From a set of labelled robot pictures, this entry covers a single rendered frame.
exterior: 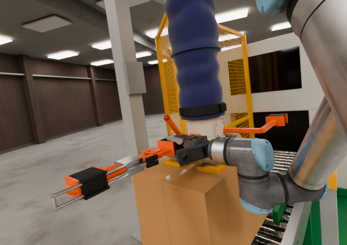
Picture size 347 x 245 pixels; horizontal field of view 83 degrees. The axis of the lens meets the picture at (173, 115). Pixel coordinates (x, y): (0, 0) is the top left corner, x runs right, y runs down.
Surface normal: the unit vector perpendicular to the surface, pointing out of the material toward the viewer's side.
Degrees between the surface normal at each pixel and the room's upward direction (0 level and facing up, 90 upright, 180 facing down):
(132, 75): 90
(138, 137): 90
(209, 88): 76
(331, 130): 113
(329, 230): 90
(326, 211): 90
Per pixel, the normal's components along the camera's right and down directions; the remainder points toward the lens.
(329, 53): -0.99, 0.11
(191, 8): -0.18, -0.11
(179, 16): -0.61, -0.11
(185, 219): -0.66, 0.16
